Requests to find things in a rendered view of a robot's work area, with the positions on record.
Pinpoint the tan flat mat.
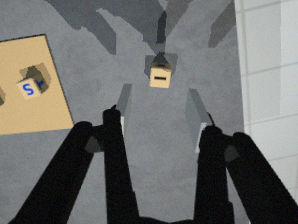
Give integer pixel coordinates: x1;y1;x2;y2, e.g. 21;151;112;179
0;35;74;135

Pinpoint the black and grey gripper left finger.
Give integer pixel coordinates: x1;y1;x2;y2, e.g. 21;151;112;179
8;83;141;224

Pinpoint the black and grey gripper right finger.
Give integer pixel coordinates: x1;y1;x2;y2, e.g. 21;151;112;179
185;89;298;224

